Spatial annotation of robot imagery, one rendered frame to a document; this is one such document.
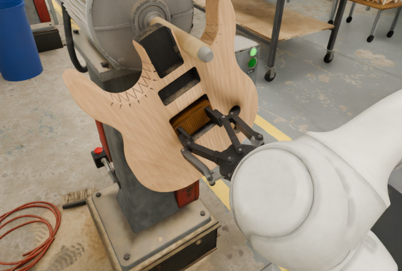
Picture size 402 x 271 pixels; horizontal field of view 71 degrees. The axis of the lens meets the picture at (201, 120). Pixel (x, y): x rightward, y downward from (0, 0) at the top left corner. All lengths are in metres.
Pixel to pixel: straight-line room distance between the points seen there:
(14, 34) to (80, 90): 2.86
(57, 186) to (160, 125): 1.58
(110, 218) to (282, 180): 1.27
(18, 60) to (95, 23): 2.79
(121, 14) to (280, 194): 0.52
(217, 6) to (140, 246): 1.06
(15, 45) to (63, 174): 1.63
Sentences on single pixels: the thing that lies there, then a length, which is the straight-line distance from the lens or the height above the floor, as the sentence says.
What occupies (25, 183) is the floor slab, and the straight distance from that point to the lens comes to 2.22.
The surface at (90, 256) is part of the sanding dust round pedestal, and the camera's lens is 1.72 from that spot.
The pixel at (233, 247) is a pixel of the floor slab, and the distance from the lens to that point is 1.66.
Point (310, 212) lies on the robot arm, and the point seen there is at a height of 1.27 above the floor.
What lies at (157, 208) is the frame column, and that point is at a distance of 1.33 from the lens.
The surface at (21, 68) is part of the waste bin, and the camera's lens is 3.46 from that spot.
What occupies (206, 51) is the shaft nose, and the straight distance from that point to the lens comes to 0.48.
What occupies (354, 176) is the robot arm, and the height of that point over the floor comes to 1.27.
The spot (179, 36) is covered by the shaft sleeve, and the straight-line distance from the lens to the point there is 0.54.
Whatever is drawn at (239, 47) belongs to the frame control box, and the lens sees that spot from 0.87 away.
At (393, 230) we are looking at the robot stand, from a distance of 1.28.
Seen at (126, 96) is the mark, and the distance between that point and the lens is 0.54.
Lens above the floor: 1.45
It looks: 37 degrees down
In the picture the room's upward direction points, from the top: straight up
